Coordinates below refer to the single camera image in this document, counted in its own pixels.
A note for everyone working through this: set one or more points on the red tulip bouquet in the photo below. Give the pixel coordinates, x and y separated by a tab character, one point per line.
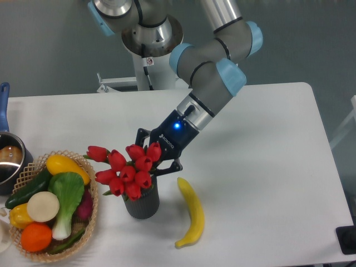
125	177

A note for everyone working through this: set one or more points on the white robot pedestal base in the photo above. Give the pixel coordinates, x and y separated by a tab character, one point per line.
150	48

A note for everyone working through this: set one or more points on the blue pan handle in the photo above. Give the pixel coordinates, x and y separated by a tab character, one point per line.
5	88

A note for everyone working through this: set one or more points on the black device at table edge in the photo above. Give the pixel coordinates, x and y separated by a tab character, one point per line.
346	239

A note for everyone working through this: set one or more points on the yellow banana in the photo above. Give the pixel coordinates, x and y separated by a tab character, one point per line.
197	216

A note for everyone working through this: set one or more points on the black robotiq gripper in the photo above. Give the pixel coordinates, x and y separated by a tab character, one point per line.
173	135

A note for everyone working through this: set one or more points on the green bok choy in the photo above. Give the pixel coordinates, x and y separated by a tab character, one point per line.
68	187

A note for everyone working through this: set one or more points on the dark green cucumber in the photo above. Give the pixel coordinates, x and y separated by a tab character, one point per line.
38	184

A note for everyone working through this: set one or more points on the dark grey ribbed vase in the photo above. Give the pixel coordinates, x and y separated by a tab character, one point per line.
147	205

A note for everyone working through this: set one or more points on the yellow bell pepper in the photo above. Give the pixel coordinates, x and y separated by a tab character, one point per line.
19	216

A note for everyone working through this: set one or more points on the green bean pod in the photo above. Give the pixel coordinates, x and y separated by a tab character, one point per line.
69	243

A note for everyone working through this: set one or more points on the purple sweet potato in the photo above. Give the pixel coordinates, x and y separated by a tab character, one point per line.
84	210

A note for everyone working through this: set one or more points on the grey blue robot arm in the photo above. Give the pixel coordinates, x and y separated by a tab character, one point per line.
210	71

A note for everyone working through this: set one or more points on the beige round mushroom cap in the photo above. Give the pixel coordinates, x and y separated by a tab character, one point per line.
43	206

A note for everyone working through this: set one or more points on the woven wicker basket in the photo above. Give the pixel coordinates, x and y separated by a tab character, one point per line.
85	227

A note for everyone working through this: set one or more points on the yellow squash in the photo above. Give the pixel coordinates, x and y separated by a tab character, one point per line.
59	163

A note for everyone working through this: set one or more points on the dark pot with glass lid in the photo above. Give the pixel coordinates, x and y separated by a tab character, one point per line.
14	158

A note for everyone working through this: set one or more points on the orange fruit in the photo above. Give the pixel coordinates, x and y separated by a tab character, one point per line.
36	236

